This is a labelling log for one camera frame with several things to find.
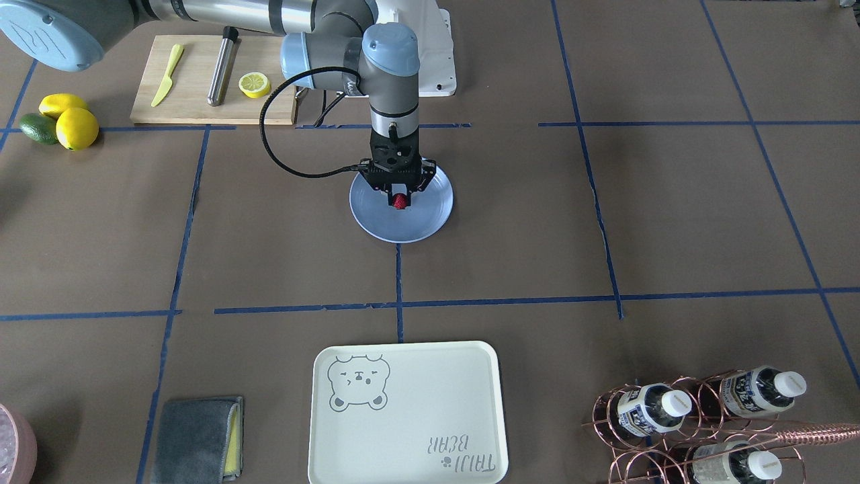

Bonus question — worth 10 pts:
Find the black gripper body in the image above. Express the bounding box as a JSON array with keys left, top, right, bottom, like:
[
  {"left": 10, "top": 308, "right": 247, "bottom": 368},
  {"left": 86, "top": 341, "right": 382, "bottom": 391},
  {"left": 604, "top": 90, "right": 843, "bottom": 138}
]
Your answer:
[{"left": 356, "top": 130, "right": 436, "bottom": 196}]

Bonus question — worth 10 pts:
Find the red strawberry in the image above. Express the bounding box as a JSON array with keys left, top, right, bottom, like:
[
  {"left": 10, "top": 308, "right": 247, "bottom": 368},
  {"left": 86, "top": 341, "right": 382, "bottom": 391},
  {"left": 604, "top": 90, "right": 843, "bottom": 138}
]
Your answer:
[{"left": 391, "top": 193, "right": 411, "bottom": 210}]

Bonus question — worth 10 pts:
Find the light blue round plate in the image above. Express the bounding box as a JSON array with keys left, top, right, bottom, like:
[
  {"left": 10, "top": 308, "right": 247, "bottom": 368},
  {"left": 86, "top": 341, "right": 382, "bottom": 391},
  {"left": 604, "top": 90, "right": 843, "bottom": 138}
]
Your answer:
[{"left": 348, "top": 167, "right": 454, "bottom": 244}]

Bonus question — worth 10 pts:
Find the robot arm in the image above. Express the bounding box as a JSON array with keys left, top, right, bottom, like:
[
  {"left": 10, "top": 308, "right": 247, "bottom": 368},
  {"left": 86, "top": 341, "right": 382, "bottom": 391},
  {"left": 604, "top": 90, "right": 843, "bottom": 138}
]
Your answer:
[{"left": 1, "top": 1, "right": 437, "bottom": 210}]

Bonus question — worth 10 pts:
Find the lemon half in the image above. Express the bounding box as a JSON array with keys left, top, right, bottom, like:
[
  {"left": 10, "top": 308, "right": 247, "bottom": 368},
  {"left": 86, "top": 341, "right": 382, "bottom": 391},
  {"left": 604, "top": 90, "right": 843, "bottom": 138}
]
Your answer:
[{"left": 239, "top": 71, "right": 271, "bottom": 99}]

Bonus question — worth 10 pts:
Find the cream bear tray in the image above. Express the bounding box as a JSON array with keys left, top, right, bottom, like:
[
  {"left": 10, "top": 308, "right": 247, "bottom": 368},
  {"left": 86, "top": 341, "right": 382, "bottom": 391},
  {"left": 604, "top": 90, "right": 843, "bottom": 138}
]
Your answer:
[{"left": 308, "top": 341, "right": 509, "bottom": 483}]

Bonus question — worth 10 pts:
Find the wooden cutting board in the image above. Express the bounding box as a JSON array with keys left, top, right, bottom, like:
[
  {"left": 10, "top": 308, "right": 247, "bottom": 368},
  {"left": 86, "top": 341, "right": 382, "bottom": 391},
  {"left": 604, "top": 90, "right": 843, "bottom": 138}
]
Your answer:
[{"left": 130, "top": 34, "right": 285, "bottom": 125}]

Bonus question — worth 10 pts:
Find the yellow plastic knife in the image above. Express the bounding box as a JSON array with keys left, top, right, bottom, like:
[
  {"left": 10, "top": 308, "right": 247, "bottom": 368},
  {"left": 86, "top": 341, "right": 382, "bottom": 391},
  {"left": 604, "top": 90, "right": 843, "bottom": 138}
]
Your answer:
[{"left": 150, "top": 44, "right": 185, "bottom": 108}]

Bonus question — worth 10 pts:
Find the grey folded cloth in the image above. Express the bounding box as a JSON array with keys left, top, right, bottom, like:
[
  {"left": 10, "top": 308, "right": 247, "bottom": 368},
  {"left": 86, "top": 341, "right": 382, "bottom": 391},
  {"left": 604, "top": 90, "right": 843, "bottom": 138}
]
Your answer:
[{"left": 150, "top": 395, "right": 245, "bottom": 483}]

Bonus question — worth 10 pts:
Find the large yellow lemon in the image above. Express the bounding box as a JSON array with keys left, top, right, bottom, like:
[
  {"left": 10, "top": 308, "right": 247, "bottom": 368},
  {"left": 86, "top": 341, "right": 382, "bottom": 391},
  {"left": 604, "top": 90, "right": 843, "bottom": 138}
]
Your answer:
[{"left": 56, "top": 107, "right": 99, "bottom": 151}]

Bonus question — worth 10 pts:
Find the tea bottle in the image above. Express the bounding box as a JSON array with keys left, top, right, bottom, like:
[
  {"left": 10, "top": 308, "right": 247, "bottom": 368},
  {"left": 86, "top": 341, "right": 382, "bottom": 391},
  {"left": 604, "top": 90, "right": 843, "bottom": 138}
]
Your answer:
[
  {"left": 609, "top": 383, "right": 693, "bottom": 441},
  {"left": 718, "top": 366, "right": 808, "bottom": 419},
  {"left": 685, "top": 440, "right": 783, "bottom": 483}
]

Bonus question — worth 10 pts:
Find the small yellow lemon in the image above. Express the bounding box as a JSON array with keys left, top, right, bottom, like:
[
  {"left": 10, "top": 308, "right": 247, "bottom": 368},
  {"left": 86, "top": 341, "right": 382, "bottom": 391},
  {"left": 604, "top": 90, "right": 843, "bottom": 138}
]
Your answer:
[{"left": 39, "top": 93, "right": 89, "bottom": 120}]

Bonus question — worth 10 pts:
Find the green lime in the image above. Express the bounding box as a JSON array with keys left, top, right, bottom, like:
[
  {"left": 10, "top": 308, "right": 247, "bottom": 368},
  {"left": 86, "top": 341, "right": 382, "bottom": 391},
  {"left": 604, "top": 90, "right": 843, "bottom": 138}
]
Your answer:
[{"left": 18, "top": 113, "right": 58, "bottom": 146}]

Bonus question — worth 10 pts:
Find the back tea bottle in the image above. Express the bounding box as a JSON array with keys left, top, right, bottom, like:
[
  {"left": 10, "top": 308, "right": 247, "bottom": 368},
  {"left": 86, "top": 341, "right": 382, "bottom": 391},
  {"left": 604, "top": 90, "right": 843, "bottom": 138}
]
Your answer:
[{"left": 718, "top": 366, "right": 808, "bottom": 419}]

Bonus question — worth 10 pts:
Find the pink bowl with ice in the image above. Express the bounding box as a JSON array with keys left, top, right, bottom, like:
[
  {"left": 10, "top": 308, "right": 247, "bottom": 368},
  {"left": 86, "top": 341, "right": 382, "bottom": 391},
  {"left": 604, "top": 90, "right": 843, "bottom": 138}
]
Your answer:
[{"left": 1, "top": 404, "right": 38, "bottom": 483}]

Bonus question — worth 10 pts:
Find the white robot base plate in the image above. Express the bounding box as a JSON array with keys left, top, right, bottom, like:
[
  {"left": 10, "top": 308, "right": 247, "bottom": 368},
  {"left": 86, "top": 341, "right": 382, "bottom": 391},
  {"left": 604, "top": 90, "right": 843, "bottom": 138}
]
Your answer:
[{"left": 403, "top": 1, "right": 458, "bottom": 98}]

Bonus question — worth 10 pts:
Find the silver handled knife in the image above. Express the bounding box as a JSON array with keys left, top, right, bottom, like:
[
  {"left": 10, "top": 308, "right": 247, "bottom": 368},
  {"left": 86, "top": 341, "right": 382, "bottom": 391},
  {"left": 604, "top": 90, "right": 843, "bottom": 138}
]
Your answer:
[{"left": 206, "top": 26, "right": 239, "bottom": 107}]

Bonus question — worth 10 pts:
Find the copper wire bottle rack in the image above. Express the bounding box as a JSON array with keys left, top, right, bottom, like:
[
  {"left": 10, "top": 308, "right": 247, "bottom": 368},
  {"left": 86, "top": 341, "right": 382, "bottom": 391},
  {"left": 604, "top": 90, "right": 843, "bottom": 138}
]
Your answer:
[{"left": 583, "top": 376, "right": 858, "bottom": 483}]

